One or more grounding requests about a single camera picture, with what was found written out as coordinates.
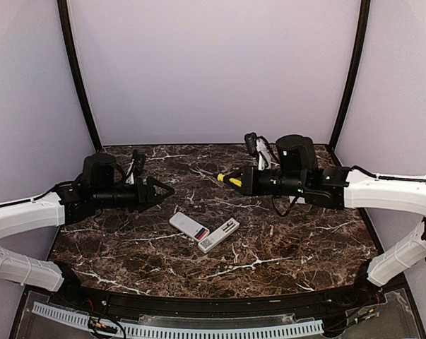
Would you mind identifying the white slotted cable duct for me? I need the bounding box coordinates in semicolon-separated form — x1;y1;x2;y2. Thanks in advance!
32;302;324;339

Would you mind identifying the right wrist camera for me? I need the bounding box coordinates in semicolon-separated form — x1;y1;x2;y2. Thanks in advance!
244;132;258;156

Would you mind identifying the white remote control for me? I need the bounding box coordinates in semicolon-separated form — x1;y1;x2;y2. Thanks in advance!
198;218;240;254

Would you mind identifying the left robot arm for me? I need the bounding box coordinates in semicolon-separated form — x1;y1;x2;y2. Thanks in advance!
0;152;174;308

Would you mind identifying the yellow handled screwdriver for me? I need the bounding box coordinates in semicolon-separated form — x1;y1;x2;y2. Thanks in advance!
208;173;242;187

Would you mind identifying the black front rail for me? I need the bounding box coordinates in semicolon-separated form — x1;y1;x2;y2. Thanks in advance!
81;285;357;319

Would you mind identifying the left black frame post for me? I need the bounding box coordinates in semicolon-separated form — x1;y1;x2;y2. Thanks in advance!
57;0;102;152

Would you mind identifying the grey remote control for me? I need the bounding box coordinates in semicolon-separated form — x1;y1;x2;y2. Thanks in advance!
169;212;210;242

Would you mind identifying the right black frame post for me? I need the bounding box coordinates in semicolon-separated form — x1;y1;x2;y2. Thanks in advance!
328;0;371;153

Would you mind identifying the purple blue AAA battery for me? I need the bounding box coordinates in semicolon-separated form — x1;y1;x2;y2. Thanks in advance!
194;228;208;239

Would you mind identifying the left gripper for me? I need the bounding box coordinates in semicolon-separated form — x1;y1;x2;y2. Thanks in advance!
93;176;175;213

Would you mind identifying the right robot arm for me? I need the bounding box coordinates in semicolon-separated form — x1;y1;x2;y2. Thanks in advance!
218;133;426;307

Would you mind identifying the black frame post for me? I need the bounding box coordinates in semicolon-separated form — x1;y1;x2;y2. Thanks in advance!
57;0;102;152
328;0;371;153

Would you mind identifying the red orange AAA battery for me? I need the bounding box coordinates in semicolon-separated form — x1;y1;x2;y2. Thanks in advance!
194;230;209;242

